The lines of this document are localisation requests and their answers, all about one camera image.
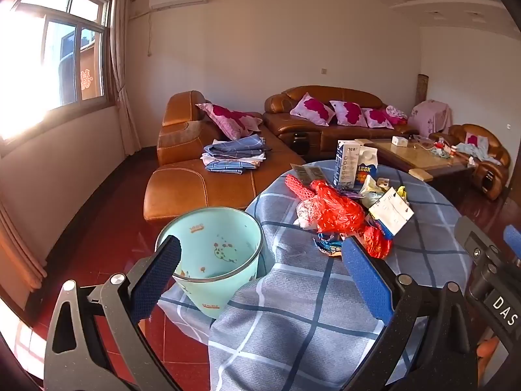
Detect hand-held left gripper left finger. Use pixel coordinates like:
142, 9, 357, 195
43, 234, 182, 391

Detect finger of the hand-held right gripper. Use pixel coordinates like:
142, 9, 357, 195
502, 224, 521, 263
454, 215, 503, 269

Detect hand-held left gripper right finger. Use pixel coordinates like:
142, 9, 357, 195
341, 236, 481, 391

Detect red white snack wrapper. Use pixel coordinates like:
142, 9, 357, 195
362, 226, 393, 259

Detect light green waste bin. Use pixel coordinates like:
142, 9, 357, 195
156, 208, 264, 320

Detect red plastic bag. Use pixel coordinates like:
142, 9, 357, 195
311, 180, 366, 235

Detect white red-printed plastic bag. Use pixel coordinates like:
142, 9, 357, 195
296, 199, 323, 227

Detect person's right hand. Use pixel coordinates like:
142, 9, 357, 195
475, 335, 501, 380

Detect blue colourful wrapper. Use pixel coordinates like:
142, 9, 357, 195
313, 232, 345, 256

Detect blue plaid tablecloth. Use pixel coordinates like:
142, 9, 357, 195
157, 160, 479, 391

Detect brown leather armchair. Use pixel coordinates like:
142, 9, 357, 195
429, 123, 511, 200

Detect white paper card box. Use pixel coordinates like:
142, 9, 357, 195
368, 186, 415, 238

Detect brown leather chaise lounge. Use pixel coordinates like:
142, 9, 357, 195
143, 91, 306, 223

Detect white green plastic bag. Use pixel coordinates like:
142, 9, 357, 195
360, 175, 387, 208

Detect light blue clothes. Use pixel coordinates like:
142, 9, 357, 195
456, 132, 489, 161

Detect wooden glass-top coffee table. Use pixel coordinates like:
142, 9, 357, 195
366, 138, 477, 190

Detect white blue gable-top carton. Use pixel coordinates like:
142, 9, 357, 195
354, 145, 379, 190

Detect red dotted flat packet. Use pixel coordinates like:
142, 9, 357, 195
285, 174, 323, 205

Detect tall blue white milk carton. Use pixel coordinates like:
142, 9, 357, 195
333, 139, 363, 190

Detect folded blue plaid bedding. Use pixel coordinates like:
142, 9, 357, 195
201, 134, 271, 175

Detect pink cloth cover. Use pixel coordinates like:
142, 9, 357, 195
408, 100, 453, 139

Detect beige curtain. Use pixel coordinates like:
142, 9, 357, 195
0, 199, 47, 290
110, 0, 141, 155

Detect pink floral bundled cloth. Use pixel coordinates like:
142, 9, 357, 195
385, 105, 408, 125

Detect pink floral pillow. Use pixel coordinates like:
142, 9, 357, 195
196, 103, 263, 141
330, 100, 369, 128
290, 93, 335, 127
361, 108, 395, 129

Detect tan rolled mat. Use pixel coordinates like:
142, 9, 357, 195
416, 74, 429, 107

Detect brown leather sofa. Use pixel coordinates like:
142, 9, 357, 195
262, 85, 420, 159

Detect sliding glass window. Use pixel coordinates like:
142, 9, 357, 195
0, 0, 115, 151

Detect air conditioner hose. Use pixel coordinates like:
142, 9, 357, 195
129, 7, 155, 58

